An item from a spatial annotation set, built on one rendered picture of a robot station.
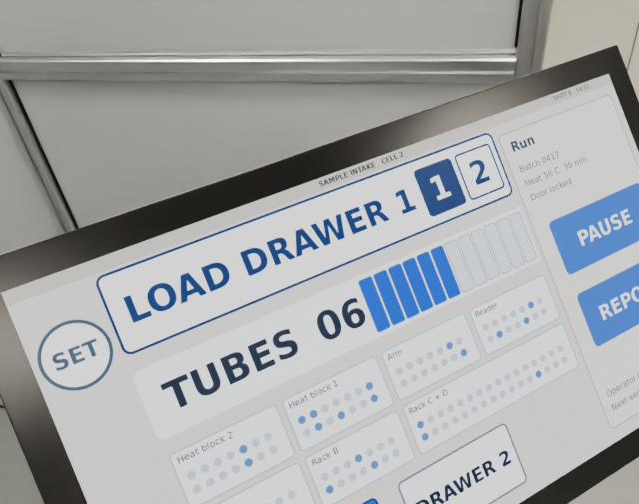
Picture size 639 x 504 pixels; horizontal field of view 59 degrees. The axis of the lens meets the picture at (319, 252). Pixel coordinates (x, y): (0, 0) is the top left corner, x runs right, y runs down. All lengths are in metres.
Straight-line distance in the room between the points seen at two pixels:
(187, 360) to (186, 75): 0.79
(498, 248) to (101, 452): 0.30
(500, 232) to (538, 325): 0.08
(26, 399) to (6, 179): 1.18
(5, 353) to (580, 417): 0.40
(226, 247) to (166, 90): 0.80
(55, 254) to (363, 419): 0.22
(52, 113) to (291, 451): 1.05
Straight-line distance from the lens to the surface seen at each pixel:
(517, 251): 0.45
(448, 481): 0.43
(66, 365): 0.37
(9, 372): 0.37
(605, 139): 0.53
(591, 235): 0.50
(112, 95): 1.22
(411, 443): 0.42
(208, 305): 0.37
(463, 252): 0.43
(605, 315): 0.50
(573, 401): 0.48
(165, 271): 0.37
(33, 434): 0.38
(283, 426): 0.38
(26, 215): 1.57
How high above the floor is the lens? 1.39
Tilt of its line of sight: 39 degrees down
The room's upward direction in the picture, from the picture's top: 7 degrees counter-clockwise
